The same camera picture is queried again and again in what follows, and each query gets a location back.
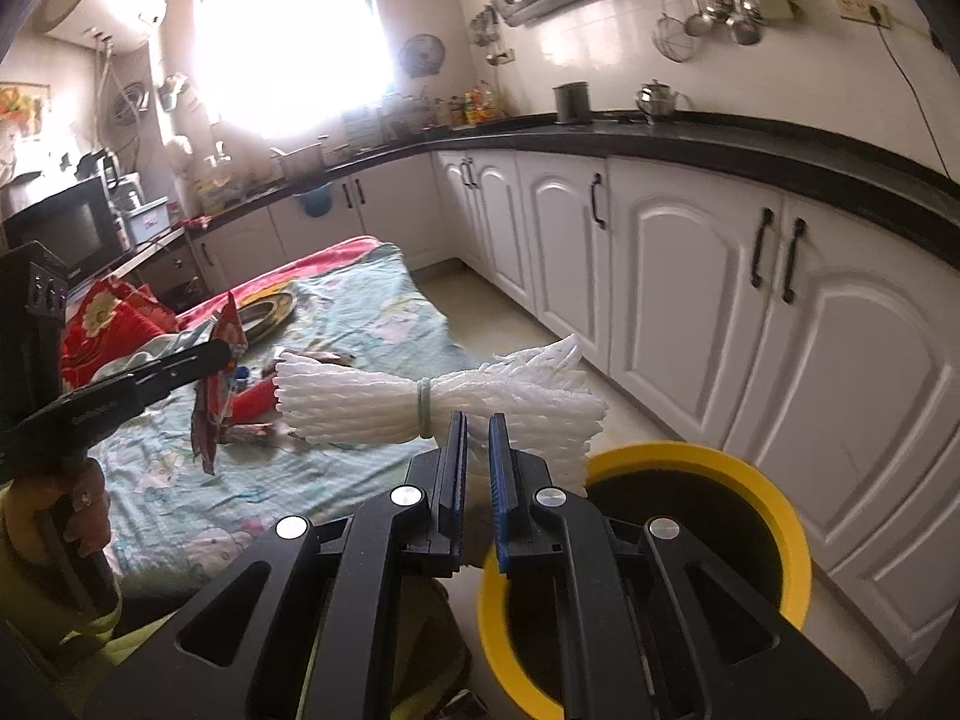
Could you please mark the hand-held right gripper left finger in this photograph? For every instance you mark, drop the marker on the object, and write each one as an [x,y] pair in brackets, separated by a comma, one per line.
[454,465]

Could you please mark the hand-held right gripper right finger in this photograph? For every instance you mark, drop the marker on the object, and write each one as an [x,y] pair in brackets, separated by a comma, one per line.
[499,495]

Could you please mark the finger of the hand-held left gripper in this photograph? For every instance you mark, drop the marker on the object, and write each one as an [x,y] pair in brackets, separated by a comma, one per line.
[187,364]

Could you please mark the long red snack wrapper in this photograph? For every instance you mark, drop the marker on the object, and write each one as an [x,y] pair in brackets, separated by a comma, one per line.
[214,427]

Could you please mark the white foam net bundle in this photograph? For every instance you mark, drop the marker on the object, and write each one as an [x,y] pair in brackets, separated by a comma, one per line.
[352,397]

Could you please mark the yellow round bin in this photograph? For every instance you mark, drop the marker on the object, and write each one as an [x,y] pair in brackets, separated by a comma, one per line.
[780,540]

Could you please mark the person's left hand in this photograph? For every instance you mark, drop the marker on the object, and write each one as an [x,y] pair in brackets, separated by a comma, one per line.
[82,517]

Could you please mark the small red snack packet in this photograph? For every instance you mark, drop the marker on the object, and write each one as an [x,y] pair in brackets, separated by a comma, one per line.
[255,401]

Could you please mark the red floral pillow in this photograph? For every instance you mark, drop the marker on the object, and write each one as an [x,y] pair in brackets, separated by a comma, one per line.
[112,322]

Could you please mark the black microwave oven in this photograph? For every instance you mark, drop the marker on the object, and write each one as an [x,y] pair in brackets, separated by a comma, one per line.
[60,229]

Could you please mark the round metal plate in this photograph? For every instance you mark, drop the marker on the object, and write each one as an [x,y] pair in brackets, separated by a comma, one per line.
[281,307]

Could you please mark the pale storage box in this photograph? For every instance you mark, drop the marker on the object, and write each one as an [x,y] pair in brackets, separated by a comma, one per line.
[146,221]

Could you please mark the person's yellow-green clothing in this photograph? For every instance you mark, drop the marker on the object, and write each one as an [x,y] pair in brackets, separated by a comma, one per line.
[439,637]

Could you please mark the pale blue printed blanket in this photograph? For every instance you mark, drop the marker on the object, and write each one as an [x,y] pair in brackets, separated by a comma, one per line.
[337,315]

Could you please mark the blue hanging bin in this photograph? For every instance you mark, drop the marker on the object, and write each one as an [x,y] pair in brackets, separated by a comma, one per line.
[315,199]

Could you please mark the steel cooking pot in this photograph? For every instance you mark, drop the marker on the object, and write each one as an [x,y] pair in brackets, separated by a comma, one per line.
[300,163]

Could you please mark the white lower cabinets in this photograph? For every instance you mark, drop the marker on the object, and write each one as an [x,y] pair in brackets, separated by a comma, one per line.
[675,255]

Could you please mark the white water heater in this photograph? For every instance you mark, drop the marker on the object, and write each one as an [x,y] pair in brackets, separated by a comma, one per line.
[105,0]

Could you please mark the bright window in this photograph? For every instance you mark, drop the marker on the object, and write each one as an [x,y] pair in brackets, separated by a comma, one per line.
[292,37]

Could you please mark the group of condiment bottles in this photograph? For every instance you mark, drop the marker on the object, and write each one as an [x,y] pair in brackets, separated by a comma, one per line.
[480,106]

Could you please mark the steel canister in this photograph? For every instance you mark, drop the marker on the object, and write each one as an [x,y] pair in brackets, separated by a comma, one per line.
[571,105]

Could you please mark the small steel teapot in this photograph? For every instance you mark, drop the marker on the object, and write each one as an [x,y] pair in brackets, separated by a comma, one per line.
[660,101]

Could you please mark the black countertop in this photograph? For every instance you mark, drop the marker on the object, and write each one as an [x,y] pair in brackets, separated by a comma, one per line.
[750,139]

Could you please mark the small hanging kitchen tools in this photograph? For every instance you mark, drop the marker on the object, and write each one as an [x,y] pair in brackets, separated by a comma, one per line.
[487,30]

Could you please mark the grey wall fan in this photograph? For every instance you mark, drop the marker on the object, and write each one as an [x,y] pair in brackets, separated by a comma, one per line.
[421,56]

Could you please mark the beige wall outlet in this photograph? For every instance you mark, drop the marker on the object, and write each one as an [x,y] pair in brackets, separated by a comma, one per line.
[862,11]

